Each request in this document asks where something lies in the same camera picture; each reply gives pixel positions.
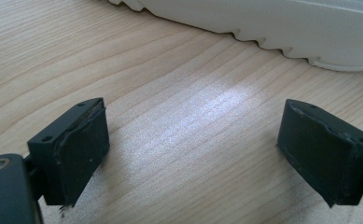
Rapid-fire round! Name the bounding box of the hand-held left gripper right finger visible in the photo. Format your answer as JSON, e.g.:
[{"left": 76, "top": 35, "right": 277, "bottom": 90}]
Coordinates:
[{"left": 276, "top": 98, "right": 363, "bottom": 209}]

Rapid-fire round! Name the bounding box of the white scalloped-edge tray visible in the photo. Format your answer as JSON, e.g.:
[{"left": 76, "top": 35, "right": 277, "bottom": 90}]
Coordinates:
[{"left": 107, "top": 0, "right": 363, "bottom": 73}]

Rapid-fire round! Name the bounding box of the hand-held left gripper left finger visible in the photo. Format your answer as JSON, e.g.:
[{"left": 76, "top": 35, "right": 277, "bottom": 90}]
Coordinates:
[{"left": 26, "top": 97, "right": 111, "bottom": 208}]

